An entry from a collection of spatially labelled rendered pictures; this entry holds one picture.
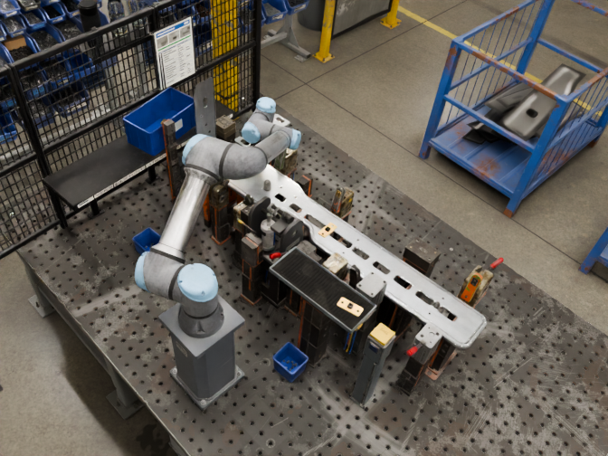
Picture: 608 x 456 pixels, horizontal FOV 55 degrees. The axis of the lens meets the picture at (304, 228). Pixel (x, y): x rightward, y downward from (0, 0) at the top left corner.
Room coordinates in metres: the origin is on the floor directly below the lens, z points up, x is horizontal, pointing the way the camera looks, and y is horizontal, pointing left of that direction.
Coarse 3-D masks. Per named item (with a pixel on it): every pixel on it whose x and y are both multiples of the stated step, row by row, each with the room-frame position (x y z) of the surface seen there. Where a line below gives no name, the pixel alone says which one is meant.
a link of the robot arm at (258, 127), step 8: (256, 112) 1.84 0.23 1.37; (248, 120) 1.80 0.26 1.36; (256, 120) 1.79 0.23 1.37; (264, 120) 1.80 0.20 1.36; (248, 128) 1.74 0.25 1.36; (256, 128) 1.75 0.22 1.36; (264, 128) 1.75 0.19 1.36; (248, 136) 1.74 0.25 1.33; (256, 136) 1.73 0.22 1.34; (264, 136) 1.74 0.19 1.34
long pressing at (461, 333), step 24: (240, 192) 1.76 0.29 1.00; (264, 192) 1.78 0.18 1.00; (288, 192) 1.79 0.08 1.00; (312, 216) 1.67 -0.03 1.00; (336, 216) 1.68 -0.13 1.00; (312, 240) 1.53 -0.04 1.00; (336, 240) 1.55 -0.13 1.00; (360, 240) 1.57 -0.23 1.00; (360, 264) 1.44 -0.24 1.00; (384, 264) 1.45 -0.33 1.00; (408, 264) 1.47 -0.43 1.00; (432, 288) 1.36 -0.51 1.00; (408, 312) 1.25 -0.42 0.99; (432, 312) 1.25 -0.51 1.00; (456, 312) 1.26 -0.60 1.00; (456, 336) 1.16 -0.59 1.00
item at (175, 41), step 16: (192, 16) 2.37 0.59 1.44; (160, 32) 2.22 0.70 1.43; (176, 32) 2.29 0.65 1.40; (192, 32) 2.36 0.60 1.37; (160, 48) 2.22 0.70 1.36; (176, 48) 2.29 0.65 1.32; (192, 48) 2.36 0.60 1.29; (176, 64) 2.28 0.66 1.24; (192, 64) 2.35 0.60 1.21; (160, 80) 2.20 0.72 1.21; (176, 80) 2.27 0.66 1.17
